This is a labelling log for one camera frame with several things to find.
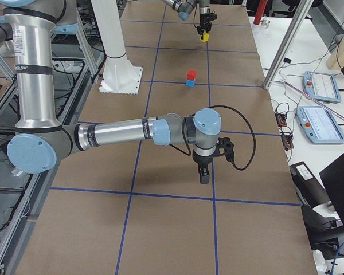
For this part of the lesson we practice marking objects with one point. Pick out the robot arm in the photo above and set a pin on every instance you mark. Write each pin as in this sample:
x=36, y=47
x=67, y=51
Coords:
x=185, y=8
x=41, y=141

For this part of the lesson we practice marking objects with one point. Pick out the far blue teach pendant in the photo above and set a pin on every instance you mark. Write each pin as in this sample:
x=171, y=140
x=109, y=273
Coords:
x=321, y=86

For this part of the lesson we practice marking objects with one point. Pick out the yellow cube block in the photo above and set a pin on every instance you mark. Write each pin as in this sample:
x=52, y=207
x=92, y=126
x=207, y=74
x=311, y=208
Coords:
x=204, y=37

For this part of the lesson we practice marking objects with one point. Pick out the blue teach pendant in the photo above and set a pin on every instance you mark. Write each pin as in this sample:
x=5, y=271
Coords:
x=321, y=86
x=319, y=126

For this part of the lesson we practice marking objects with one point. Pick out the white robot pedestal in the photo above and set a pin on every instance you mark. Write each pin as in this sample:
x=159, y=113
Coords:
x=119, y=74

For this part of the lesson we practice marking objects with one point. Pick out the black monitor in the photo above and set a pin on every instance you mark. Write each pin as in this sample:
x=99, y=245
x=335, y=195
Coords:
x=333, y=180

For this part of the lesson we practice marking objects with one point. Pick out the small black square pad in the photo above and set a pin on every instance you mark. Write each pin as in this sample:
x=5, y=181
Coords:
x=287, y=60

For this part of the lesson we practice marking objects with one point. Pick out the red cylinder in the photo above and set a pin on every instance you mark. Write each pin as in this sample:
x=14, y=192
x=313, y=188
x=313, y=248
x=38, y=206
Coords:
x=260, y=11

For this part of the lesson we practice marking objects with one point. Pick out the red cube block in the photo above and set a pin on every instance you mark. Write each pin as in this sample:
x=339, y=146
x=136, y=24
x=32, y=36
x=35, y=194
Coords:
x=191, y=75

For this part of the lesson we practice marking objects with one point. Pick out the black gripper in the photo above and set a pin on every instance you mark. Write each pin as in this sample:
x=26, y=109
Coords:
x=201, y=160
x=204, y=18

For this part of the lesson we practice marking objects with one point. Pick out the aluminium frame post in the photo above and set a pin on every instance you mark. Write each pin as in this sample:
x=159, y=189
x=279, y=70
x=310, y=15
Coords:
x=289, y=36

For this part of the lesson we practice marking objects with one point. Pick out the blue cube block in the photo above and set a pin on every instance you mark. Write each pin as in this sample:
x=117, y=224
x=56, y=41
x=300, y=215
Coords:
x=190, y=83

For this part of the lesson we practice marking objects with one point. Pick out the near blue teach pendant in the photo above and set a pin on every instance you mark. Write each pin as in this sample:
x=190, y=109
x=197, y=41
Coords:
x=319, y=126

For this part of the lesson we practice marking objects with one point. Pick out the wrist black camera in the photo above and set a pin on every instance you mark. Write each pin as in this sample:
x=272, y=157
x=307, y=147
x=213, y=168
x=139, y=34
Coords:
x=225, y=148
x=212, y=17

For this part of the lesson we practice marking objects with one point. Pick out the black box device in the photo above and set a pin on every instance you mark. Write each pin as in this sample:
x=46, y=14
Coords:
x=308, y=187

